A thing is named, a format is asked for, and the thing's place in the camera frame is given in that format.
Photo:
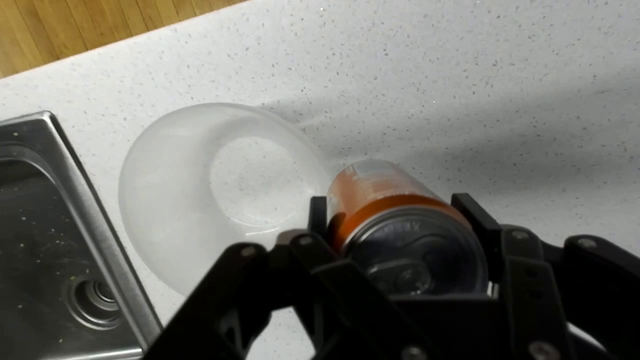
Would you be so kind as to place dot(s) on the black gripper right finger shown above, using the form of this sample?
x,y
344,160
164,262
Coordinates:
x,y
553,301

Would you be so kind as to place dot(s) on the translucent white plastic bowl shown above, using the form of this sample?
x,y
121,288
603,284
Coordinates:
x,y
193,192

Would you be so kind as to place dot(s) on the orange soda can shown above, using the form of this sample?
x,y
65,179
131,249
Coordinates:
x,y
401,226

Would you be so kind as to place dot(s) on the stainless steel double sink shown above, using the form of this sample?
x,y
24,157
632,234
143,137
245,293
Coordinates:
x,y
46,253

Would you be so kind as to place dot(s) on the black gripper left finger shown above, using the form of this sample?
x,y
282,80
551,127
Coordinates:
x,y
281,301

